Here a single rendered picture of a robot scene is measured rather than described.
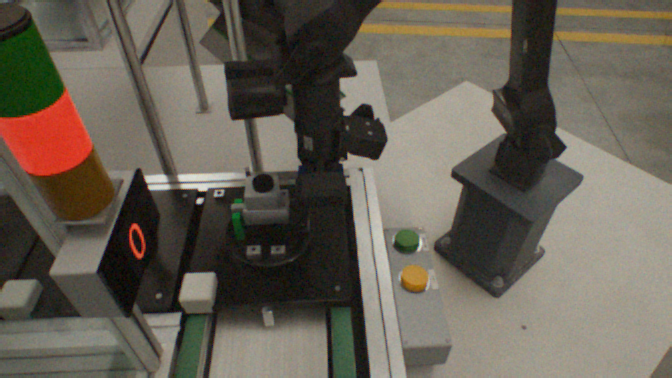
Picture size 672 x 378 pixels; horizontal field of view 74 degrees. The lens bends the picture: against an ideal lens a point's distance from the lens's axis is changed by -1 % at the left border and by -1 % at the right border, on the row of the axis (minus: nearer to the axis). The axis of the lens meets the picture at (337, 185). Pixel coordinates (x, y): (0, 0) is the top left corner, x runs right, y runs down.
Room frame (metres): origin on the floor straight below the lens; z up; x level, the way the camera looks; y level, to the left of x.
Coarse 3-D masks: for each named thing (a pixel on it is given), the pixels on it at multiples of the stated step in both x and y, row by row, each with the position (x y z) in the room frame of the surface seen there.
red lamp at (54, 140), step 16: (64, 96) 0.27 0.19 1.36; (48, 112) 0.25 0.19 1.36; (64, 112) 0.26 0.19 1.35; (0, 128) 0.24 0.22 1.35; (16, 128) 0.24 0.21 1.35; (32, 128) 0.24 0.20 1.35; (48, 128) 0.24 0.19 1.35; (64, 128) 0.25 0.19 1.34; (80, 128) 0.26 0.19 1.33; (16, 144) 0.24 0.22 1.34; (32, 144) 0.24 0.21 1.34; (48, 144) 0.24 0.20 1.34; (64, 144) 0.25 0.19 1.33; (80, 144) 0.26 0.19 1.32; (32, 160) 0.24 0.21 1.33; (48, 160) 0.24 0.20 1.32; (64, 160) 0.24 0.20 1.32; (80, 160) 0.25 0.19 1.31
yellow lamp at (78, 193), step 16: (96, 160) 0.26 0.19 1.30; (32, 176) 0.24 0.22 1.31; (48, 176) 0.24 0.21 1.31; (64, 176) 0.24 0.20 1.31; (80, 176) 0.25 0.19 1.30; (96, 176) 0.26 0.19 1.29; (48, 192) 0.24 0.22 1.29; (64, 192) 0.24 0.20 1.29; (80, 192) 0.24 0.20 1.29; (96, 192) 0.25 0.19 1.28; (112, 192) 0.26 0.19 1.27; (64, 208) 0.24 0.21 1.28; (80, 208) 0.24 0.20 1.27; (96, 208) 0.25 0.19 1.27
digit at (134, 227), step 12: (132, 204) 0.28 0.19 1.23; (132, 216) 0.27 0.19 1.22; (132, 228) 0.27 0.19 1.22; (144, 228) 0.28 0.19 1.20; (120, 240) 0.24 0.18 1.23; (132, 240) 0.26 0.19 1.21; (144, 240) 0.27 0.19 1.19; (132, 252) 0.25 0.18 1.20; (144, 252) 0.27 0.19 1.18; (132, 264) 0.24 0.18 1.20
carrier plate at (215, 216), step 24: (240, 192) 0.56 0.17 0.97; (288, 192) 0.56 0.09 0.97; (216, 216) 0.50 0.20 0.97; (312, 216) 0.50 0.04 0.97; (336, 216) 0.50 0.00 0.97; (216, 240) 0.45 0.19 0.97; (336, 240) 0.45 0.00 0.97; (192, 264) 0.40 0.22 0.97; (216, 264) 0.40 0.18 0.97; (312, 264) 0.40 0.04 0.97; (336, 264) 0.40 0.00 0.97; (240, 288) 0.36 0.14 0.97; (264, 288) 0.36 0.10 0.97; (288, 288) 0.36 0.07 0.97; (312, 288) 0.36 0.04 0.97; (336, 288) 0.36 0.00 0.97; (216, 312) 0.33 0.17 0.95
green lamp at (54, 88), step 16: (32, 32) 0.26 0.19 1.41; (0, 48) 0.24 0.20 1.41; (16, 48) 0.25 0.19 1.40; (32, 48) 0.26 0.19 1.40; (0, 64) 0.24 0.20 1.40; (16, 64) 0.24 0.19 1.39; (32, 64) 0.25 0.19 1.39; (48, 64) 0.26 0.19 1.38; (0, 80) 0.24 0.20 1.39; (16, 80) 0.24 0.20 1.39; (32, 80) 0.25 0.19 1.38; (48, 80) 0.26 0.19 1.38; (0, 96) 0.24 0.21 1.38; (16, 96) 0.24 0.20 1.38; (32, 96) 0.24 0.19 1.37; (48, 96) 0.25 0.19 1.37; (0, 112) 0.24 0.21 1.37; (16, 112) 0.24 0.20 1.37; (32, 112) 0.24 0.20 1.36
